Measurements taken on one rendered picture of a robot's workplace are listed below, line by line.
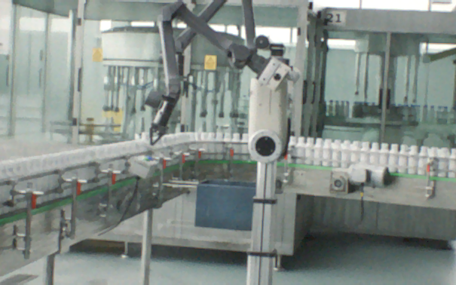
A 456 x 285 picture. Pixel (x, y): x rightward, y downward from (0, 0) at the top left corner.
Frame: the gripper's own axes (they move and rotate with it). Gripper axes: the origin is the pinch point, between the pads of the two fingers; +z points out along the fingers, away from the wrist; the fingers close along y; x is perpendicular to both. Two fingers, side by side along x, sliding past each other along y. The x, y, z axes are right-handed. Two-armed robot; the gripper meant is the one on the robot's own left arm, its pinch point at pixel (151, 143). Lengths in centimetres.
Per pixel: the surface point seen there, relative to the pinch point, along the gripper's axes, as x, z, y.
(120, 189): -5.8, 24.9, -2.9
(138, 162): -1.6, 9.4, 3.8
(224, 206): 32, 24, -74
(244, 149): 15, 6, -193
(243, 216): 42, 25, -74
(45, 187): -11, 18, 85
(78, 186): -3, 15, 76
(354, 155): 80, -19, -183
